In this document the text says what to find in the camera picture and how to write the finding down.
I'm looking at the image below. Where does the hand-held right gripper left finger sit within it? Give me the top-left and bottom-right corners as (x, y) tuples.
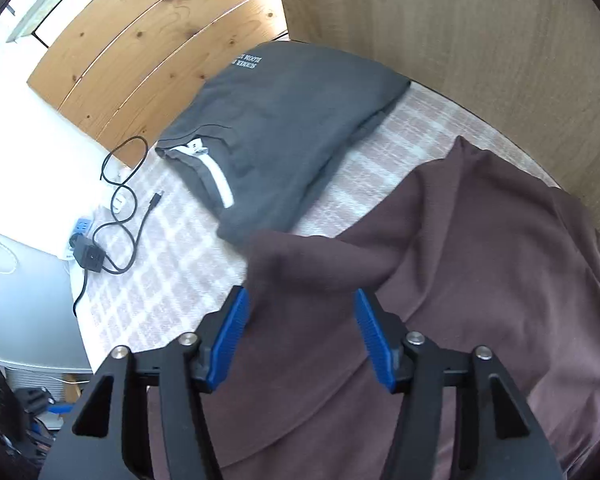
(40, 285), (251, 480)

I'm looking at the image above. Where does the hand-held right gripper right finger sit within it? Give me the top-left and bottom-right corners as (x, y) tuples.
(355, 288), (563, 480)

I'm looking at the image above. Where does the brown fleece sweater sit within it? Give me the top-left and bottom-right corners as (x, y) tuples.
(147, 135), (600, 480)

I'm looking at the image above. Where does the black power adapter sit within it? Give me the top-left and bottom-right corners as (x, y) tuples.
(75, 237), (106, 273)

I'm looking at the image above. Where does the white power strip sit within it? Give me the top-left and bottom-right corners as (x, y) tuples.
(62, 215), (96, 261)

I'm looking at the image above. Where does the dark grey folded garment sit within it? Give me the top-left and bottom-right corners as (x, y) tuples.
(155, 40), (412, 248)

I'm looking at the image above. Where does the pine plank panel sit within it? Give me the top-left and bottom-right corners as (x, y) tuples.
(27, 0), (289, 168)

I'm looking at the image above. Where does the large light wooden board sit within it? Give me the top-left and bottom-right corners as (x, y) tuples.
(272, 0), (600, 261)

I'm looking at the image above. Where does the black adapter cable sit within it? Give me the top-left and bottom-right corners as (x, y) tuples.
(92, 191), (165, 276)

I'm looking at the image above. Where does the black looped cable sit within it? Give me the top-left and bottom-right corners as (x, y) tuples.
(99, 136), (148, 211)

